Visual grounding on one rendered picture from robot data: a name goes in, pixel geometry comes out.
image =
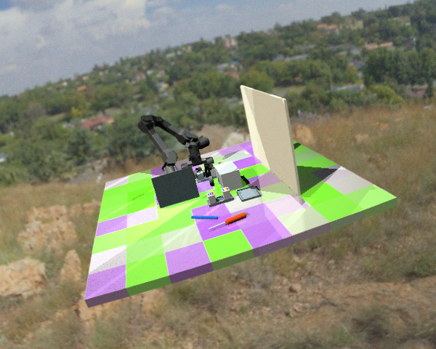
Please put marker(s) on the white rectangular block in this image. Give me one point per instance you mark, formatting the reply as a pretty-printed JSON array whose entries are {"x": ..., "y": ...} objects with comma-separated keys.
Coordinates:
[{"x": 228, "y": 175}]

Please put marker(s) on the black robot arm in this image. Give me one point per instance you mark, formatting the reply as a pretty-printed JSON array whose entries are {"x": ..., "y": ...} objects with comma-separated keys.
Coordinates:
[{"x": 169, "y": 156}]

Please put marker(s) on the orange-handled screwdriver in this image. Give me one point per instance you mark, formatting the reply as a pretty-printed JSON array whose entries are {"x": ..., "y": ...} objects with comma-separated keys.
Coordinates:
[{"x": 232, "y": 219}]

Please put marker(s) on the beige flat panel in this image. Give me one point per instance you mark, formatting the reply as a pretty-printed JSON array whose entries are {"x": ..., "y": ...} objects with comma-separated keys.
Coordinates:
[{"x": 271, "y": 134}]

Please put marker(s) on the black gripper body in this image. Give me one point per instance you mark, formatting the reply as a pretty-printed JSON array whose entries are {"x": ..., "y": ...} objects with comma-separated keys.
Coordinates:
[{"x": 196, "y": 160}]

